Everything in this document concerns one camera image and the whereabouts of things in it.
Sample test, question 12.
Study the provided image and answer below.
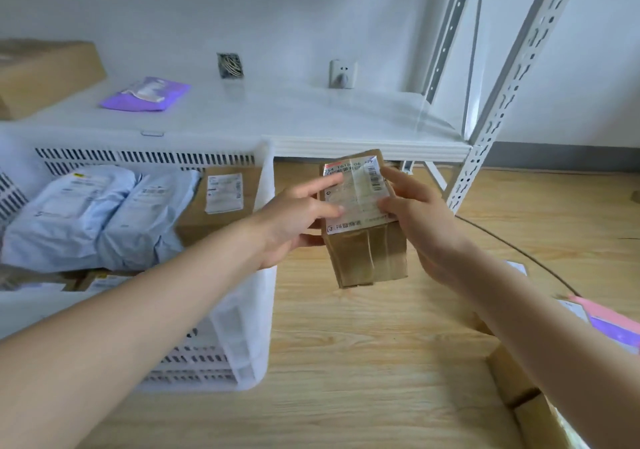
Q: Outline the person's right hand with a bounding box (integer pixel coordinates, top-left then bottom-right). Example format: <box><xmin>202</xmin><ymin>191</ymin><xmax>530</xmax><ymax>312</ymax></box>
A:
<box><xmin>377</xmin><ymin>166</ymin><xmax>482</xmax><ymax>290</ymax></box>

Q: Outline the person's left hand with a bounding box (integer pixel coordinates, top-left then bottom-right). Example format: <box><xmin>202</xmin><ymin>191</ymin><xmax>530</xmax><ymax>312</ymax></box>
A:
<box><xmin>254</xmin><ymin>172</ymin><xmax>346</xmax><ymax>271</ymax></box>

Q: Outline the small labelled cardboard box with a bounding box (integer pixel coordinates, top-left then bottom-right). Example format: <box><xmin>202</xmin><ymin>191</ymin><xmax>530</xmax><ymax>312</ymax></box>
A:
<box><xmin>320</xmin><ymin>149</ymin><xmax>409</xmax><ymax>290</ymax></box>

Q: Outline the person's left forearm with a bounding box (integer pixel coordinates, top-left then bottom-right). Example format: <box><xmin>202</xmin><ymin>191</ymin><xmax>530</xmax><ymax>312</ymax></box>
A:
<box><xmin>0</xmin><ymin>214</ymin><xmax>273</xmax><ymax>449</ymax></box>

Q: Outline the person's right forearm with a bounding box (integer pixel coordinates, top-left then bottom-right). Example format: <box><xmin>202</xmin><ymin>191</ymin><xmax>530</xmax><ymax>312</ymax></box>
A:
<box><xmin>449</xmin><ymin>244</ymin><xmax>640</xmax><ymax>449</ymax></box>

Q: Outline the cardboard box with white label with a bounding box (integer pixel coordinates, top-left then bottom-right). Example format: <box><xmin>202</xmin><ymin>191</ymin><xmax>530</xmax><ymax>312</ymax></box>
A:
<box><xmin>174</xmin><ymin>165</ymin><xmax>264</xmax><ymax>247</ymax></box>

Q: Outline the white metal shelf rack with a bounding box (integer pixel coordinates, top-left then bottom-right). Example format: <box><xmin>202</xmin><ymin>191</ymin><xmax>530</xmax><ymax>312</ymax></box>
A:
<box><xmin>0</xmin><ymin>0</ymin><xmax>587</xmax><ymax>215</ymax></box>

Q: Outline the white plastic slotted basket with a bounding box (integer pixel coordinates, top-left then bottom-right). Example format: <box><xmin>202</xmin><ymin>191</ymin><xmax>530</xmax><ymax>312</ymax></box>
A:
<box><xmin>0</xmin><ymin>128</ymin><xmax>279</xmax><ymax>394</ymax></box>

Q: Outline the pale blue poly mailer bag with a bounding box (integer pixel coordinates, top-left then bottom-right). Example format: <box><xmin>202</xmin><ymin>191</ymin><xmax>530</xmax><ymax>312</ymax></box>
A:
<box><xmin>97</xmin><ymin>170</ymin><xmax>202</xmax><ymax>270</ymax></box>
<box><xmin>1</xmin><ymin>165</ymin><xmax>138</xmax><ymax>273</ymax></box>

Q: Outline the purple plastic packet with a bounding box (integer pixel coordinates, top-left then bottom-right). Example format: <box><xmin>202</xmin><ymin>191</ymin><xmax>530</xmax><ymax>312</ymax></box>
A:
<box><xmin>98</xmin><ymin>76</ymin><xmax>193</xmax><ymax>113</ymax></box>

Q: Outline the open cardboard carton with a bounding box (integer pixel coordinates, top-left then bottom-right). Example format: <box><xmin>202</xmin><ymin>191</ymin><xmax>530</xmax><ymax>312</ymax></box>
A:
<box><xmin>472</xmin><ymin>314</ymin><xmax>593</xmax><ymax>449</ymax></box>

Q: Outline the pink and purple packet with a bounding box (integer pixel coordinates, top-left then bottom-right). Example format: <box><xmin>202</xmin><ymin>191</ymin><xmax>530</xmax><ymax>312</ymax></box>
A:
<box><xmin>567</xmin><ymin>295</ymin><xmax>640</xmax><ymax>355</ymax></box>

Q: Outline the large brown cardboard box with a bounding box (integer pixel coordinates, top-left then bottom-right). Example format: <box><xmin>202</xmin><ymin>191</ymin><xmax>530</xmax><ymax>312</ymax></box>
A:
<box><xmin>0</xmin><ymin>39</ymin><xmax>108</xmax><ymax>122</ymax></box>

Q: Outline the white wall socket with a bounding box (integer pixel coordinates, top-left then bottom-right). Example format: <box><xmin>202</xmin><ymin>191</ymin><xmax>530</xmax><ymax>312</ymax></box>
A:
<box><xmin>328</xmin><ymin>58</ymin><xmax>359</xmax><ymax>90</ymax></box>

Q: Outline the black cable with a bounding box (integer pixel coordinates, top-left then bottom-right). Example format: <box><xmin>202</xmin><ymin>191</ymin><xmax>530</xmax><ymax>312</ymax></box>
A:
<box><xmin>454</xmin><ymin>214</ymin><xmax>582</xmax><ymax>300</ymax></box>

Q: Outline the open wall box with wires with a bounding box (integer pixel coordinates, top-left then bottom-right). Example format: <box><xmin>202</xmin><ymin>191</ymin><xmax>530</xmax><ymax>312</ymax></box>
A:
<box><xmin>216</xmin><ymin>52</ymin><xmax>245</xmax><ymax>80</ymax></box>

